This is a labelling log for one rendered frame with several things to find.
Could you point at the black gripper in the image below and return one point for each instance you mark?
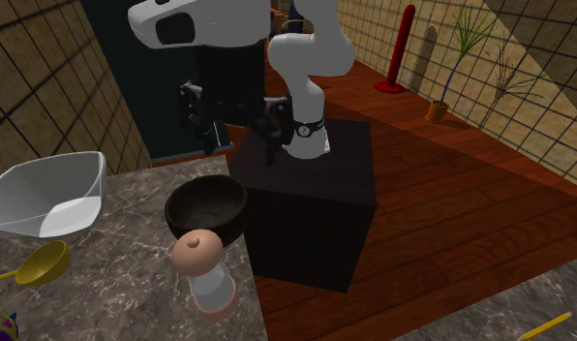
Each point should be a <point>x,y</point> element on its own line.
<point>229,80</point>

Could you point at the red pole on round base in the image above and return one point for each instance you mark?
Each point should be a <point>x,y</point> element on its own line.
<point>401,47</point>

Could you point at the glass jar with pink lid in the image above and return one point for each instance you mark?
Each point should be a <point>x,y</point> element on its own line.
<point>201,257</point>

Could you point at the dark brown bowl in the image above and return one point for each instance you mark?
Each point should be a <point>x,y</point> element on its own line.
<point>206,203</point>

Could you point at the yellow scoop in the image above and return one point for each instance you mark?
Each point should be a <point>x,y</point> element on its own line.
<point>45,264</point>

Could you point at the white square bowl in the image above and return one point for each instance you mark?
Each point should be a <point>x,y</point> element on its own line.
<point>43,193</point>

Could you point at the green plant in orange pot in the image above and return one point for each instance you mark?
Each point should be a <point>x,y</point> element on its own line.
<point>437,111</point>

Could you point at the dark door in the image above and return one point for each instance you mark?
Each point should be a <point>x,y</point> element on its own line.
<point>137,94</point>

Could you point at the yellow pencil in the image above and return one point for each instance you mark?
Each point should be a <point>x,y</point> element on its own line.
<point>548,326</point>

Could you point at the dark robot stand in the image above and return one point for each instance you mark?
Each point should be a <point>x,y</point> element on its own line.
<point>317,198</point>

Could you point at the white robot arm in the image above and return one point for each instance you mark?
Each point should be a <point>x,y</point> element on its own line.
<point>312,52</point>

